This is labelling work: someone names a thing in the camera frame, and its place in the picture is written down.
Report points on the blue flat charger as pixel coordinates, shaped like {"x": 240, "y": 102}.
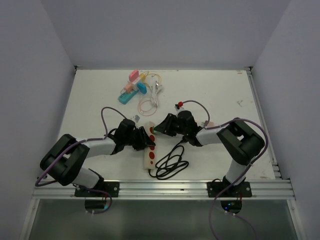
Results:
{"x": 142, "y": 88}

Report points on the yellow small charger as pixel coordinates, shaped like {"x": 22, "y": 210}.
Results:
{"x": 143, "y": 76}

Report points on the white multi-socket adapter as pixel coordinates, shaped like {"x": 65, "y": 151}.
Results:
{"x": 135, "y": 82}

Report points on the pink charger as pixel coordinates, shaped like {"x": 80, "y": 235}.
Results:
{"x": 133, "y": 75}

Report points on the peach small charger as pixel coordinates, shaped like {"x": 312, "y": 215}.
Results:
{"x": 129, "y": 87}

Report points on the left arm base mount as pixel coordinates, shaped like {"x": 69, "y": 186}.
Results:
{"x": 100, "y": 190}

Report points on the green USB charger plug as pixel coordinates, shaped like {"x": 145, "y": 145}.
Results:
{"x": 155, "y": 131}

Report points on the teal USB hub strip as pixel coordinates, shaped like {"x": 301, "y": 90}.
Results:
{"x": 125, "y": 97}

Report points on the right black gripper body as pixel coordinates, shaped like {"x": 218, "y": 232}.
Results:
{"x": 183, "y": 131}

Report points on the pink brown charger plug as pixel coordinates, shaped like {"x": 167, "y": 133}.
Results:
{"x": 207, "y": 124}

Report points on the aluminium front rail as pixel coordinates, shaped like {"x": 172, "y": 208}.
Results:
{"x": 171, "y": 190}

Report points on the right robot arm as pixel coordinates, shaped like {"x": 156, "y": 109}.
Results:
{"x": 244, "y": 140}

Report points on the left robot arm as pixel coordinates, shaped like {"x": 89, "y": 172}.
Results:
{"x": 63, "y": 163}

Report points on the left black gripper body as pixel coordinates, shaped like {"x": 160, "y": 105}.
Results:
{"x": 129, "y": 139}

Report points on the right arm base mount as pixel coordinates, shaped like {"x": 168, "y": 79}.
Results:
{"x": 242, "y": 190}

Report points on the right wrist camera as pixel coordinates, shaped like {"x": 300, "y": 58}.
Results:
{"x": 179, "y": 107}

